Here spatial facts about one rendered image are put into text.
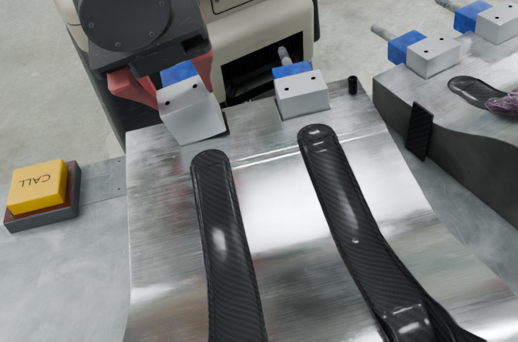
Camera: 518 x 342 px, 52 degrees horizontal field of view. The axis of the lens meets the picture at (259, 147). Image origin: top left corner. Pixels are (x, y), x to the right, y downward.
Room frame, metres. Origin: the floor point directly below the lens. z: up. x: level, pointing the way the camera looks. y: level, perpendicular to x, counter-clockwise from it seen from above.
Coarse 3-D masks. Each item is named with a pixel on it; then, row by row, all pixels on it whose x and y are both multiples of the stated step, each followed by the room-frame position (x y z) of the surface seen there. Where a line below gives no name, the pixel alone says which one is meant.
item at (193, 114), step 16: (192, 64) 0.47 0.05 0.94; (176, 80) 0.46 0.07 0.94; (192, 80) 0.43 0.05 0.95; (160, 96) 0.43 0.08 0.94; (176, 96) 0.42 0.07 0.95; (192, 96) 0.41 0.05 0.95; (208, 96) 0.41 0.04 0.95; (160, 112) 0.41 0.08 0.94; (176, 112) 0.40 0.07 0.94; (192, 112) 0.40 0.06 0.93; (208, 112) 0.41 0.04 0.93; (176, 128) 0.41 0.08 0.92; (192, 128) 0.41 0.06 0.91; (208, 128) 0.41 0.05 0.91; (224, 128) 0.41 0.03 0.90
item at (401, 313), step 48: (336, 144) 0.37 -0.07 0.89; (336, 192) 0.32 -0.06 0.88; (240, 240) 0.28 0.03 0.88; (336, 240) 0.26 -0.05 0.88; (384, 240) 0.25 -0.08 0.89; (240, 288) 0.23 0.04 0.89; (384, 288) 0.20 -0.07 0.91; (240, 336) 0.18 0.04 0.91; (384, 336) 0.15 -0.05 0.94; (432, 336) 0.15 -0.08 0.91
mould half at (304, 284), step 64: (256, 128) 0.41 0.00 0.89; (384, 128) 0.38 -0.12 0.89; (128, 192) 0.36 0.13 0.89; (192, 192) 0.35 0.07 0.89; (256, 192) 0.33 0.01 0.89; (384, 192) 0.30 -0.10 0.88; (192, 256) 0.28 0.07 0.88; (256, 256) 0.26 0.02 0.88; (320, 256) 0.25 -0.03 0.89; (448, 256) 0.21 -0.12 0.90; (128, 320) 0.22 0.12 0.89; (192, 320) 0.20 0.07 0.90; (320, 320) 0.17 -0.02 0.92; (512, 320) 0.14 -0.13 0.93
